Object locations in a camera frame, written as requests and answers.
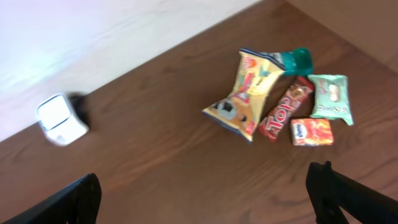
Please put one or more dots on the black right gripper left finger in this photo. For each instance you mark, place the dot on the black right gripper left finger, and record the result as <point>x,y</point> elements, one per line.
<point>77,203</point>

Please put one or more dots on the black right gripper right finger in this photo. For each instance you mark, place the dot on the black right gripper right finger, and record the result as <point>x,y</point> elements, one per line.
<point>331,192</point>

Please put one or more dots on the small orange snack packet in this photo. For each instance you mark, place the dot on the small orange snack packet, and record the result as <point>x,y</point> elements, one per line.
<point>311,132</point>

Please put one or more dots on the teal wet wipes pack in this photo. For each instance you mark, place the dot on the teal wet wipes pack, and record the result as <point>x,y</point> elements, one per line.
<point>331,98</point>

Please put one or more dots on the red brown chocolate bar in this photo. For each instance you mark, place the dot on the red brown chocolate bar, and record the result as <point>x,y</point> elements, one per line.
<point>291,101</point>

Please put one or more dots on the yellow snack bag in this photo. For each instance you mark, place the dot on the yellow snack bag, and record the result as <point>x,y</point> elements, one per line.
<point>241,110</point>

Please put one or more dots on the teal mouthwash bottle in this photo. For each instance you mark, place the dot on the teal mouthwash bottle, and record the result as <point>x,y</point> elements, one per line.
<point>297,62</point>

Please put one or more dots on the white barcode scanner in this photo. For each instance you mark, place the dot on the white barcode scanner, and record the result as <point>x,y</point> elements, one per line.
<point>62,119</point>

